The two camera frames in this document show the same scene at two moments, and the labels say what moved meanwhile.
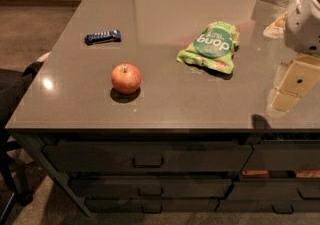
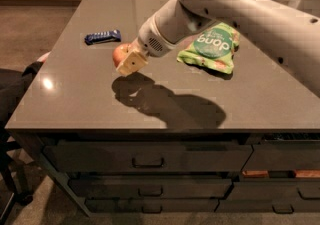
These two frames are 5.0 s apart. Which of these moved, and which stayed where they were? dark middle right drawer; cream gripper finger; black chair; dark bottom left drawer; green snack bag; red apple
Moved: red apple; cream gripper finger
Stayed: black chair; dark middle right drawer; green snack bag; dark bottom left drawer
